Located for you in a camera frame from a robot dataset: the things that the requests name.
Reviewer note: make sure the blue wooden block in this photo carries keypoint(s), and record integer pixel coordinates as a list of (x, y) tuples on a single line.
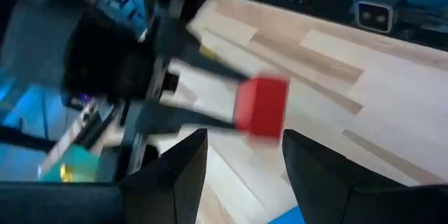
[(288, 217)]

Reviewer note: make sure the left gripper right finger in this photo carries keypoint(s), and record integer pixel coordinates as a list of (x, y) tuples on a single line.
[(332, 192)]

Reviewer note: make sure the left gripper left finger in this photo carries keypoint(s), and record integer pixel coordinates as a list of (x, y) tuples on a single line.
[(171, 189)]

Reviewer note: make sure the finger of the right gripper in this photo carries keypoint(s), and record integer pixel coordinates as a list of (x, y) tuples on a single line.
[(175, 120), (196, 56)]

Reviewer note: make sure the teal translucent plastic bin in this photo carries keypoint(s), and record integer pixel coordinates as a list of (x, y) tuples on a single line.
[(84, 162)]

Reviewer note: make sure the yellow wooden block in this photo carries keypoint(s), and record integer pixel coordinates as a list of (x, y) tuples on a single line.
[(66, 173)]

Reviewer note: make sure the small grey depth camera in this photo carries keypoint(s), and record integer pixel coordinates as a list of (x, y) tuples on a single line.
[(376, 15)]

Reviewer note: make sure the red wooden block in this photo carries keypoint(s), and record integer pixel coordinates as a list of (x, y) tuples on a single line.
[(262, 106)]

